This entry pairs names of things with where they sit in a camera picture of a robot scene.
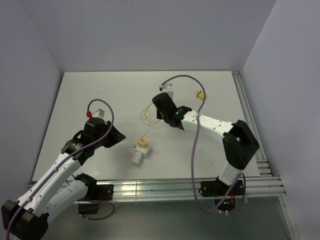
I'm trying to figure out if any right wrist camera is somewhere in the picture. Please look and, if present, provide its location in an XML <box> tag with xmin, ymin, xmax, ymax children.
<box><xmin>159</xmin><ymin>83</ymin><xmax>174</xmax><ymax>100</ymax></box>

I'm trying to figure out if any white cube power socket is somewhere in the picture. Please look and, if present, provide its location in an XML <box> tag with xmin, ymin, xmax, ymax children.
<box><xmin>134</xmin><ymin>144</ymin><xmax>151</xmax><ymax>158</ymax></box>

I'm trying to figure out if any aluminium side rail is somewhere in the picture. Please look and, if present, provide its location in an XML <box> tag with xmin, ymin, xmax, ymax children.
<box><xmin>231</xmin><ymin>70</ymin><xmax>273</xmax><ymax>177</ymax></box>

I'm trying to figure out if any aluminium front rail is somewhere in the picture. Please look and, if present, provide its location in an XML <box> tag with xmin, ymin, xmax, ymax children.
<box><xmin>27</xmin><ymin>174</ymin><xmax>286</xmax><ymax>204</ymax></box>

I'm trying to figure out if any orange USB charger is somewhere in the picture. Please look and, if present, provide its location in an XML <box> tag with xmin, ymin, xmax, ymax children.
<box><xmin>137</xmin><ymin>137</ymin><xmax>148</xmax><ymax>148</ymax></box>

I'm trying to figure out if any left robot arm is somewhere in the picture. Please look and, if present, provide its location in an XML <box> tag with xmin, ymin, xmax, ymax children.
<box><xmin>1</xmin><ymin>117</ymin><xmax>126</xmax><ymax>240</ymax></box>

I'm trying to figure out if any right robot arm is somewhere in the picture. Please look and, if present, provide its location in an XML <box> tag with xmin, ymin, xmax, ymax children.
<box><xmin>152</xmin><ymin>93</ymin><xmax>260</xmax><ymax>195</ymax></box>

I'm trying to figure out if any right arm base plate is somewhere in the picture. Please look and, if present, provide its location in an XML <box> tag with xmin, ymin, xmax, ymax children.
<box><xmin>198</xmin><ymin>179</ymin><xmax>245</xmax><ymax>197</ymax></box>

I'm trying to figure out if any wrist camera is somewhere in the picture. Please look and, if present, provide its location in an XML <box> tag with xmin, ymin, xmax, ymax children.
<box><xmin>159</xmin><ymin>83</ymin><xmax>174</xmax><ymax>100</ymax></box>
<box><xmin>86</xmin><ymin>108</ymin><xmax>105</xmax><ymax>119</ymax></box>

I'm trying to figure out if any small yellow plug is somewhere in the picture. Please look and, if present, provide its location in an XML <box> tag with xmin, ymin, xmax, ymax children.
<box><xmin>196</xmin><ymin>90</ymin><xmax>206</xmax><ymax>101</ymax></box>

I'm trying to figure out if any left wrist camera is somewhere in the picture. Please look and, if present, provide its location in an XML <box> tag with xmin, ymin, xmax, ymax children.
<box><xmin>86</xmin><ymin>108</ymin><xmax>105</xmax><ymax>119</ymax></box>

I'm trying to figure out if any yellow USB cable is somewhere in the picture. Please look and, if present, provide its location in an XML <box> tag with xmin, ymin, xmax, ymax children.
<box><xmin>139</xmin><ymin>101</ymin><xmax>161</xmax><ymax>140</ymax></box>

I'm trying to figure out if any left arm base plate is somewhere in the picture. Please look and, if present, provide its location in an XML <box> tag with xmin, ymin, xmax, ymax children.
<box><xmin>79</xmin><ymin>184</ymin><xmax>114</xmax><ymax>201</ymax></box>

